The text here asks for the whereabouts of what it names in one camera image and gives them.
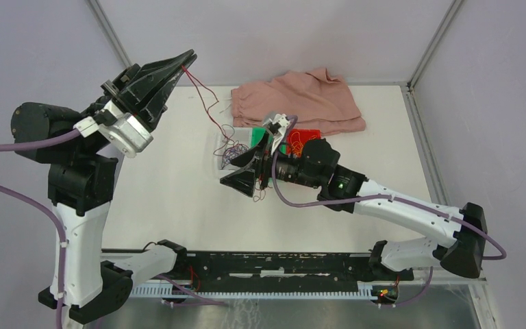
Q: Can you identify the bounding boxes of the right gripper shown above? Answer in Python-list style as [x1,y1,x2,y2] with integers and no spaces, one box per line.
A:
[220,130,322,197]

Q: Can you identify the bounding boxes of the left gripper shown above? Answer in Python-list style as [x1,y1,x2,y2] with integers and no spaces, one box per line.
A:
[86,45,199,129]

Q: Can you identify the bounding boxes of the red cable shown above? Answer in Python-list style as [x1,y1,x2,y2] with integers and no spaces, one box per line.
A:
[181,64,268,204]

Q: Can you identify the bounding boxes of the yellow cable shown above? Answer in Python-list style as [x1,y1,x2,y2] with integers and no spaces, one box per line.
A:
[288,132,312,158]

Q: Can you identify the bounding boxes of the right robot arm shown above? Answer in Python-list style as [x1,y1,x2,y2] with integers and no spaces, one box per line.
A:
[220,138,488,280]

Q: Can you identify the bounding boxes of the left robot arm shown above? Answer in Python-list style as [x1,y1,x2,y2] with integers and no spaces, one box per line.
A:
[10,50,197,325]

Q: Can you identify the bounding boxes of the white plastic bin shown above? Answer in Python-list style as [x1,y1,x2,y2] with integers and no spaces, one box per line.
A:
[212,124,252,178]

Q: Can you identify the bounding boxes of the green plastic bin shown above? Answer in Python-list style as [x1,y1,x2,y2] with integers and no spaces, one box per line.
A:
[249,127,291,187]

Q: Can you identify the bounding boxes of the red plastic bin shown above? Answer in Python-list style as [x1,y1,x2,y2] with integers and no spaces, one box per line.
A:
[286,129,321,157]

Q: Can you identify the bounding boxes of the pink cloth shorts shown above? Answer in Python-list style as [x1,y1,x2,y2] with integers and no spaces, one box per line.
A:
[231,68,366,136]

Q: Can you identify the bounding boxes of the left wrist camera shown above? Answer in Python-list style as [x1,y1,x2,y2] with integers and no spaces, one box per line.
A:
[98,101,153,158]

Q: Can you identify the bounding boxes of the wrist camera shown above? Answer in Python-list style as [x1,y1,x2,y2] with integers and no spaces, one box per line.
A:
[98,101,153,158]
[262,112,298,154]

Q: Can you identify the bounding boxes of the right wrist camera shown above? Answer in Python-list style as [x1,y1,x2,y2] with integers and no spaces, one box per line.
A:
[262,112,298,154]

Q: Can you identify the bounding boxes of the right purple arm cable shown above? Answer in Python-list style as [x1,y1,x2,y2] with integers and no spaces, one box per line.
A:
[269,115,508,310]

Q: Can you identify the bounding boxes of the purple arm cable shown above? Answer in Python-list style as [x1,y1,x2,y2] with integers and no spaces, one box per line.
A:
[269,115,508,310]
[0,129,227,329]

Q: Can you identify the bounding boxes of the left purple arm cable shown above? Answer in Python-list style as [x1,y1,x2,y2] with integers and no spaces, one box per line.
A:
[0,129,227,329]

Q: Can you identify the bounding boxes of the white cable duct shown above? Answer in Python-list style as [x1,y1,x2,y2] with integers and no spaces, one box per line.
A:
[130,281,377,301]

